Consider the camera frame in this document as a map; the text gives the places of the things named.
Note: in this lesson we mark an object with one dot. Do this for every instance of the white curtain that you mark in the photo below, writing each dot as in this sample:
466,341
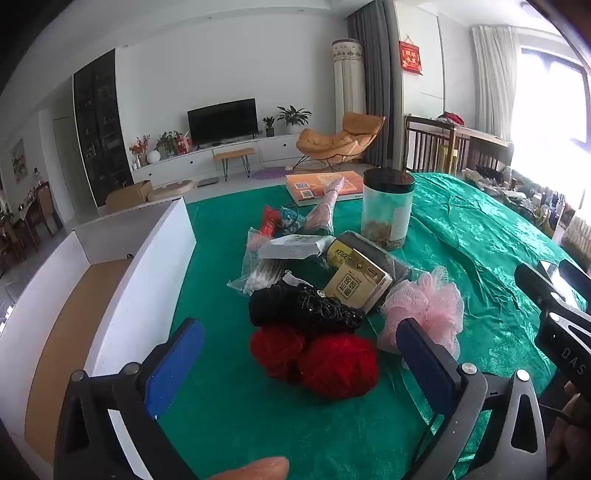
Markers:
494,83

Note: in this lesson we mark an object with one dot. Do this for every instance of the bushy green potted plant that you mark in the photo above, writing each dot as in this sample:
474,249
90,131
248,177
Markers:
168,143

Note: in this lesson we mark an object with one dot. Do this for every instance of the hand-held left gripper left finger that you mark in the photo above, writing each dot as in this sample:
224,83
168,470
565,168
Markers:
175,364

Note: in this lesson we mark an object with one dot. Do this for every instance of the black display cabinet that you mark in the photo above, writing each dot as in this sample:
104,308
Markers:
101,129

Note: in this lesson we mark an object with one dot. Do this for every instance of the orange book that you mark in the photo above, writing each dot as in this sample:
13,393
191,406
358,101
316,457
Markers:
314,184

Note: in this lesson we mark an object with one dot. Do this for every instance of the grey curtain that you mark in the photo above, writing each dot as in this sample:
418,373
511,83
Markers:
369,83

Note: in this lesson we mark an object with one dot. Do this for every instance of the tan tissue pack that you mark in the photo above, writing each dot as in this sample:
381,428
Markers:
355,279

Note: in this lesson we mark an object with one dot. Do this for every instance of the red flowers in white vase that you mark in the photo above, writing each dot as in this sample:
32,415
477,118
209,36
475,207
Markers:
150,156

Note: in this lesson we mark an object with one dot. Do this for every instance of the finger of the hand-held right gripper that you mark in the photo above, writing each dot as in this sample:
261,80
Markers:
540,288
565,344

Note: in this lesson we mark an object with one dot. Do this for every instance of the clear jar with black lid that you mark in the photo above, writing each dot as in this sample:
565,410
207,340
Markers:
385,212

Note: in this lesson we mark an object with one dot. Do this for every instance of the wooden dining chair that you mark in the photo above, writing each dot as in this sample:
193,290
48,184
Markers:
44,207

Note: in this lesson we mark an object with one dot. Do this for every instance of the small red yarn ball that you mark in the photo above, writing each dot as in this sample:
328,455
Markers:
274,350

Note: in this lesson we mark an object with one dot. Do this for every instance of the black beaded mesh item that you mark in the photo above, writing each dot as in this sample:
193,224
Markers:
295,307

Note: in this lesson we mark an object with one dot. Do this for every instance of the yellow and black packet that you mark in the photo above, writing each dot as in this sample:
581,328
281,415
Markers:
369,244

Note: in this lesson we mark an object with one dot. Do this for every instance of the grey white small box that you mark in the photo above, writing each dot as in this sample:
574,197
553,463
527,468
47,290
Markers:
295,247

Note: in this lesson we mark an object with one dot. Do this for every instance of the wooden slatted crib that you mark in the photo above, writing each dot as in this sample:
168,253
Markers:
461,138

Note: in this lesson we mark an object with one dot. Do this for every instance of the person's left hand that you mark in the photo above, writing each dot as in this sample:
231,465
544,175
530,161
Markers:
251,470

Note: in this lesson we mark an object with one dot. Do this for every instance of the person's right hand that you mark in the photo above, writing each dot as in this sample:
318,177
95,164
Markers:
577,443

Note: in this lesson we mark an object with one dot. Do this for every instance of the large red yarn ball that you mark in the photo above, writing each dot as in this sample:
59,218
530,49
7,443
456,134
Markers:
337,364

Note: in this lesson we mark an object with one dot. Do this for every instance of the teal fabric pouch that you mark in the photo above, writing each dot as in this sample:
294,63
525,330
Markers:
291,219

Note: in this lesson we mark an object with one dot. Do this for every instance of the orange lounge chair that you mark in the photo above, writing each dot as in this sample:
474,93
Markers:
332,138

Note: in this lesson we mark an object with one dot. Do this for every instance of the pink mesh bath pouf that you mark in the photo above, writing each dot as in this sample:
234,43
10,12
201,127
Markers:
425,300

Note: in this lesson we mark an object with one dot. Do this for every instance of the purple floor mat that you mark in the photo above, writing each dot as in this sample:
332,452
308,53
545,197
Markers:
270,174

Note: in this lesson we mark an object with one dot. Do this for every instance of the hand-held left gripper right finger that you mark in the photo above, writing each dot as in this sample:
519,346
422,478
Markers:
425,364

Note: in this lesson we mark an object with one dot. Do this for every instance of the white cardboard box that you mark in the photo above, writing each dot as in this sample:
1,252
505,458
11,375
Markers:
152,277

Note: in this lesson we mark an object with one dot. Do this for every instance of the windowsill clutter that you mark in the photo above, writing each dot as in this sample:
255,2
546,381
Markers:
521,194

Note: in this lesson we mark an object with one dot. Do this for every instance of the black television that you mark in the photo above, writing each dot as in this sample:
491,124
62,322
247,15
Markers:
221,122

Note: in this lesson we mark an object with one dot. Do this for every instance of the white tv cabinet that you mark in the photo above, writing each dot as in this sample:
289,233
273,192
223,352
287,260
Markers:
184,166

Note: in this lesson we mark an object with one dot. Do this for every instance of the framed wall picture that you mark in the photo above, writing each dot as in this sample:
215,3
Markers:
19,161

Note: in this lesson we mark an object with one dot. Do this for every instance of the beige oval floor pad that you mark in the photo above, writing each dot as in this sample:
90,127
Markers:
171,189

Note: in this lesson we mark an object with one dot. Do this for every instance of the red wall hanging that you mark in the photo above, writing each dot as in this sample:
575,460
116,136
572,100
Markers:
411,57

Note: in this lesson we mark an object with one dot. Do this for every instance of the red gift box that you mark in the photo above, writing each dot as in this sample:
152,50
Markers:
183,145

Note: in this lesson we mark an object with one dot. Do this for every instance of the covered standing air conditioner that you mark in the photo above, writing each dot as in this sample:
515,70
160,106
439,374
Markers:
347,83

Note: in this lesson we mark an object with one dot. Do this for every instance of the small potted plant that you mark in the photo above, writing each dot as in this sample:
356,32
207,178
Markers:
269,127

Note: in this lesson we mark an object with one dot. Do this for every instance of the pink folded umbrella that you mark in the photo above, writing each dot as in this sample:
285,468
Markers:
323,210

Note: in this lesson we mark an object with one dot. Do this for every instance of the brown cardboard box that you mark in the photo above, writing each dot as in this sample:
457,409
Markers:
129,194

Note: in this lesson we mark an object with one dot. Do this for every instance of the large leafy potted plant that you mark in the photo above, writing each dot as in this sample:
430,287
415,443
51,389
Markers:
293,117

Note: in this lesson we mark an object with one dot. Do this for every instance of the red cloth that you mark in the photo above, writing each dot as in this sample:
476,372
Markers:
450,118

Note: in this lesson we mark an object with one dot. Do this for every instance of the green tablecloth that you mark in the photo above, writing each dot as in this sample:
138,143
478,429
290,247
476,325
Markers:
461,240

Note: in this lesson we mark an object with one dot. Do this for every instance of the wooden bench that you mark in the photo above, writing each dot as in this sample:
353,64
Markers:
233,153

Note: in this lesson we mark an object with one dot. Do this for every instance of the red foil packet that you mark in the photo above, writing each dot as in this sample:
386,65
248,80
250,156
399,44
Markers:
268,226

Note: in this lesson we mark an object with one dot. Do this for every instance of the cotton swab bag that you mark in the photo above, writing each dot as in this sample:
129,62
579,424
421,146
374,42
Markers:
265,272

